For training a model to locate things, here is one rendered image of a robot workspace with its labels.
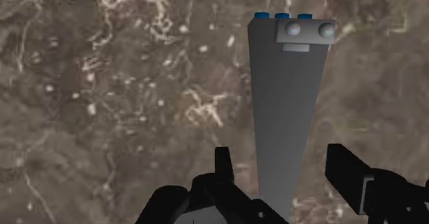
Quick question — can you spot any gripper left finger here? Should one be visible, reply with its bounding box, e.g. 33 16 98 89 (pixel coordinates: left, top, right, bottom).
135 146 289 224

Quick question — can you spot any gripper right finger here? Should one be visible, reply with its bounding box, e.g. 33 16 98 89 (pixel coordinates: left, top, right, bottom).
324 143 429 224

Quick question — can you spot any tall grey block with blue knobs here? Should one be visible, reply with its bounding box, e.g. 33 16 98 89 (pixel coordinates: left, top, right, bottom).
247 12 336 221

